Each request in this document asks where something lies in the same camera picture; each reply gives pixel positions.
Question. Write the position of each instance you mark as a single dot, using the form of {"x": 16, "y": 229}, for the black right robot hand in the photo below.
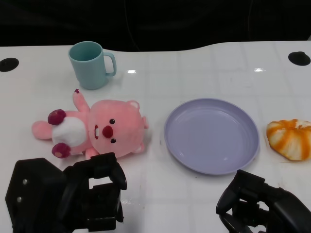
{"x": 267, "y": 206}

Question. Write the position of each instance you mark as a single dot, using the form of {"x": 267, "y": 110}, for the orange striped bread toy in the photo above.
{"x": 290, "y": 139}

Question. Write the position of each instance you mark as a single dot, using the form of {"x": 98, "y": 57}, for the pink plush beaver doll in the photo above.
{"x": 109, "y": 126}

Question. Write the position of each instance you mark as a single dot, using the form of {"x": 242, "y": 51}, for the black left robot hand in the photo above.
{"x": 46, "y": 194}

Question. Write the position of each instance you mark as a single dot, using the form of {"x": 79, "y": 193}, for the teal plastic mug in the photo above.
{"x": 88, "y": 65}

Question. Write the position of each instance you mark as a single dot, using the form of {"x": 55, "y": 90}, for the lilac plastic plate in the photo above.
{"x": 211, "y": 136}

